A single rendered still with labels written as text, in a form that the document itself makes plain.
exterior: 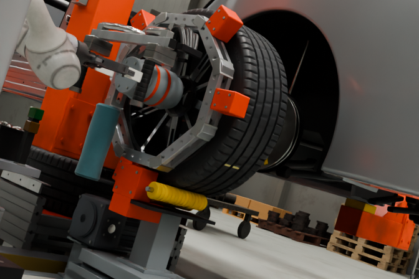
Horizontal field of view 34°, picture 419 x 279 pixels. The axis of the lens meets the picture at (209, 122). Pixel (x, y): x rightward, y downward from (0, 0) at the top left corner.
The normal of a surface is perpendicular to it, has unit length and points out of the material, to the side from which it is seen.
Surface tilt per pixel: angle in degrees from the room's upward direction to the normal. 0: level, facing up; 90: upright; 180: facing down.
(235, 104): 90
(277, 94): 75
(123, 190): 90
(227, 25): 125
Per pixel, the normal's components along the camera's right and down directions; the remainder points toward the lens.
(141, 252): -0.66, -0.26
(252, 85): 0.74, -0.09
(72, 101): 0.69, 0.16
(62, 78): 0.53, 0.63
